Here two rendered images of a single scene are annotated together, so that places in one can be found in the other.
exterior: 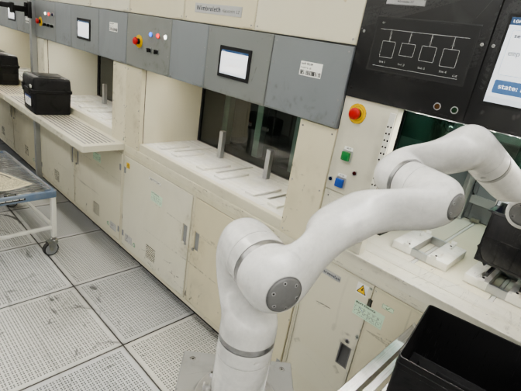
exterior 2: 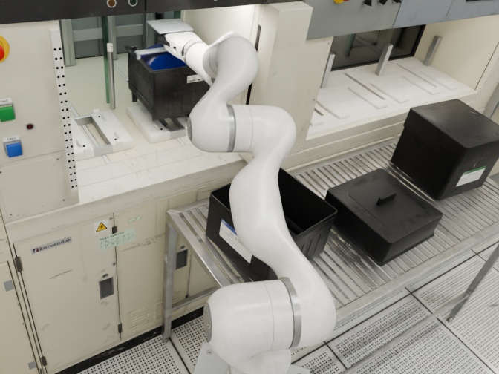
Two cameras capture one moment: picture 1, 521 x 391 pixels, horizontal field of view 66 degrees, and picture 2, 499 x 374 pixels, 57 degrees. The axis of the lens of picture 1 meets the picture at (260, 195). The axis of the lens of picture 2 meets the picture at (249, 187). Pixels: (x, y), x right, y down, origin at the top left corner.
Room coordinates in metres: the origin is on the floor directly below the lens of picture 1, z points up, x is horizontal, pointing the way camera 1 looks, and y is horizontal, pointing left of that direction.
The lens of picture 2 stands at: (0.70, 0.49, 1.80)
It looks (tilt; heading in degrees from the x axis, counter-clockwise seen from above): 39 degrees down; 278
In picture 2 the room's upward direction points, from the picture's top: 11 degrees clockwise
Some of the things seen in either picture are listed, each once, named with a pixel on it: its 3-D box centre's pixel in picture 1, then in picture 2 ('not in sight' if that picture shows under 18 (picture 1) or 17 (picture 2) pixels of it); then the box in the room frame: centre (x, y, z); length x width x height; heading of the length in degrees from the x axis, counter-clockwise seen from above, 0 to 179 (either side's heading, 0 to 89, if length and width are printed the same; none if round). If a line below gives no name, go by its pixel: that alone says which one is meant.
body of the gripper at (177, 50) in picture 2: not in sight; (186, 45); (1.16, -0.82, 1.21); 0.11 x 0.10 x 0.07; 139
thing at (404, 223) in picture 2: not in sight; (382, 209); (0.42, -0.79, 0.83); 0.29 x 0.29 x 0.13; 51
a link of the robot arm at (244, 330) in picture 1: (249, 279); (251, 335); (0.71, -0.01, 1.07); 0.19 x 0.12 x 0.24; 28
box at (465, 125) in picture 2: not in sight; (448, 148); (0.18, -1.21, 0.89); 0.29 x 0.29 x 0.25; 44
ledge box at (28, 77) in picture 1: (46, 92); not in sight; (2.91, 1.67, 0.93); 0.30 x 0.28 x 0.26; 46
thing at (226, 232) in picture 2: (462, 384); (269, 222); (0.76, -0.55, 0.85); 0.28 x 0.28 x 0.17; 57
